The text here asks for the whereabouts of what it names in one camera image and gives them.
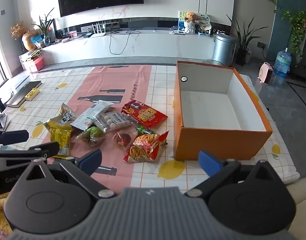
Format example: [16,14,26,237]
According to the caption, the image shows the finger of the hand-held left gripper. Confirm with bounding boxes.
[0,141,60,167]
[0,129,29,147]

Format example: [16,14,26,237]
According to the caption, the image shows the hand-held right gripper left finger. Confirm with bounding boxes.
[18,149,117,200]

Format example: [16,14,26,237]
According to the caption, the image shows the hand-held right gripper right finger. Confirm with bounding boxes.
[184,149,281,198]

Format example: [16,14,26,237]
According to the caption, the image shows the orange cardboard box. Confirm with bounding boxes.
[173,60,273,161]

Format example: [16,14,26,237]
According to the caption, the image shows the clear packet with green leaves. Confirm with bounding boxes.
[75,126,106,147]

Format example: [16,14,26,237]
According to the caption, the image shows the yellow snack packet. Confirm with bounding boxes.
[43,117,74,158]

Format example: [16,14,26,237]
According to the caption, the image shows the small clear brown snack packet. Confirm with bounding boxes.
[112,131,133,152]

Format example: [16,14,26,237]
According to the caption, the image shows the silver white pouch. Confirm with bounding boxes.
[70,100,114,131]

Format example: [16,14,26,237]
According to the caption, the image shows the clear packet of white balls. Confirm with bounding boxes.
[94,110,138,133]

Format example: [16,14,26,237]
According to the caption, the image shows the red packet of orange sticks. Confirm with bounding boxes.
[123,130,170,163]

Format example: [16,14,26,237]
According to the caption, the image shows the green candy packet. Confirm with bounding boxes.
[135,125,156,135]

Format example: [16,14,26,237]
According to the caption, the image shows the red biscuit packet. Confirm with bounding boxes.
[121,99,168,128]

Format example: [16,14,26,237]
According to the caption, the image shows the yellow flat object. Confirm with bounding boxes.
[25,88,40,101]

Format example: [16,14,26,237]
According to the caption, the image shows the black book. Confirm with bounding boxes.
[6,80,42,108]

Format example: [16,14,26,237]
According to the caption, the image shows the white cardboard box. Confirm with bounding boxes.
[19,52,33,70]

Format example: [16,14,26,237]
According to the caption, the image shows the orange gourd vase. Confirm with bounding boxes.
[22,30,43,51]

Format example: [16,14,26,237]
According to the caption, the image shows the beige sofa seat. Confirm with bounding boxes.
[286,177,306,233]

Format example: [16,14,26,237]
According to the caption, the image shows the dried flower bunch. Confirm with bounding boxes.
[10,21,27,39]

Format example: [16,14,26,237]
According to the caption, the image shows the pink fan heater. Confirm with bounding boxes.
[258,62,275,85]

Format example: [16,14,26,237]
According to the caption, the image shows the potted long-leaf plant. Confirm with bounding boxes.
[226,14,269,67]

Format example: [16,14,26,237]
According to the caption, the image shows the silver trash bin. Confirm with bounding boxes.
[212,34,236,67]

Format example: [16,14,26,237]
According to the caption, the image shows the green orchid plant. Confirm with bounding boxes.
[31,7,56,47]

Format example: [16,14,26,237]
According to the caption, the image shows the blue water bottle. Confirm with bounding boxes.
[274,47,292,79]

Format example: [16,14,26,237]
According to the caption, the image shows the white router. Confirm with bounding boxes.
[91,22,107,35]

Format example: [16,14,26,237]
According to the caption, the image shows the white television cabinet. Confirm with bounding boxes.
[41,29,216,67]

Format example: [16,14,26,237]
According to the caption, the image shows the dark cabinet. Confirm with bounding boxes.
[293,30,306,88]

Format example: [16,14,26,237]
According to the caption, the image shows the decorated plate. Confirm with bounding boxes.
[196,13,211,32]

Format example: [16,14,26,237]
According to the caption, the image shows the green printed card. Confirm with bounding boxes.
[179,10,188,28]

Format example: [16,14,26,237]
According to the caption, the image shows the white cabinet doors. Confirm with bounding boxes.
[199,0,236,27]

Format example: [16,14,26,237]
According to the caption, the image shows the trailing pothos plant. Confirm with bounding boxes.
[281,9,306,67]

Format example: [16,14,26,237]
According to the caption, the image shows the black cable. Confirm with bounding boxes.
[109,29,141,55]

